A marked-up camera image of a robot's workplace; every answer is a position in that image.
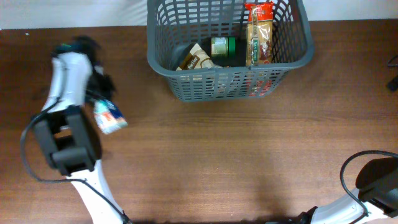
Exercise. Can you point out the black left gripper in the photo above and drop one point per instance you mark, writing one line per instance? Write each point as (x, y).
(110, 91)

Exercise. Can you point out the Kleenex tissue multipack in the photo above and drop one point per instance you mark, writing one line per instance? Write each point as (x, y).
(108, 116)

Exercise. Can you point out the grey plastic basket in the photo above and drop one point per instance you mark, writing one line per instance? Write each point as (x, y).
(174, 27)

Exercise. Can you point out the beige snack bag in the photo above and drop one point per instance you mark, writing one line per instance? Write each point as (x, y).
(197, 58)

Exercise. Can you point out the green lidded spice jar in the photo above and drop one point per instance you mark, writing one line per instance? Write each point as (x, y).
(224, 47)

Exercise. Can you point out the red spaghetti pasta package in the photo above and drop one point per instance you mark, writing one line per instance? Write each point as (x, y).
(259, 33)

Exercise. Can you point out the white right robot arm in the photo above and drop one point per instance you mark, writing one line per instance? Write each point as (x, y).
(373, 198)

